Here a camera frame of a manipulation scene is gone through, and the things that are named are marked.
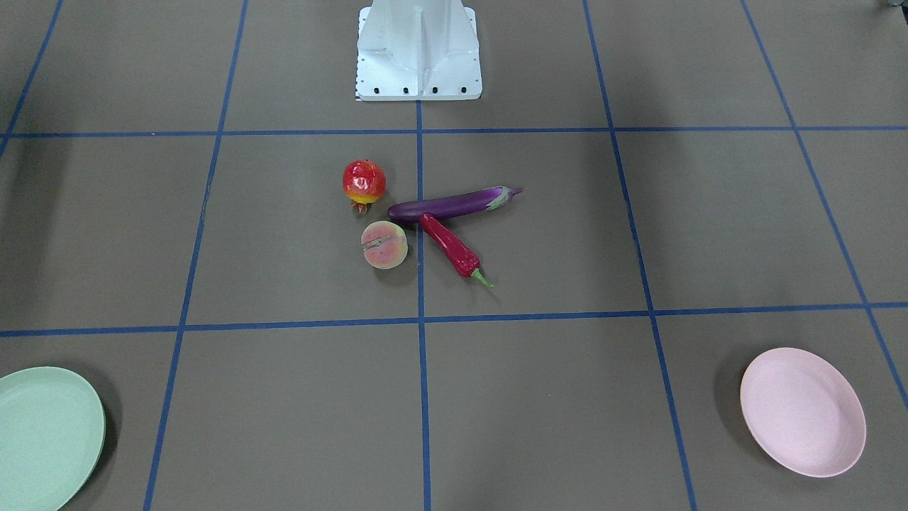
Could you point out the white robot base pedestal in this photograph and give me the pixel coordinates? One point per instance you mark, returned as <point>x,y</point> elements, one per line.
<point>418,51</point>

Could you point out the red yellow pomegranate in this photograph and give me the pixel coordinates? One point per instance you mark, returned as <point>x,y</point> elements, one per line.
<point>364,183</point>

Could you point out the light green plate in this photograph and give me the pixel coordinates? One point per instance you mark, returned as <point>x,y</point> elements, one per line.
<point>52,433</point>

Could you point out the pink plate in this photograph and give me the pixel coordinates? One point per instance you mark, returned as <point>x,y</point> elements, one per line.
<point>803,412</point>

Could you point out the pink green peach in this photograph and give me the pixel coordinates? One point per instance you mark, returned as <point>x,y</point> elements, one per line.
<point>384,245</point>

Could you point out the red chili pepper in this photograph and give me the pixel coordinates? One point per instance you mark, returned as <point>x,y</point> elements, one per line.
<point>461,257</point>

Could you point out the purple eggplant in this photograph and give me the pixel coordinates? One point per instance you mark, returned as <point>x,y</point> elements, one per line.
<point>453,206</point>

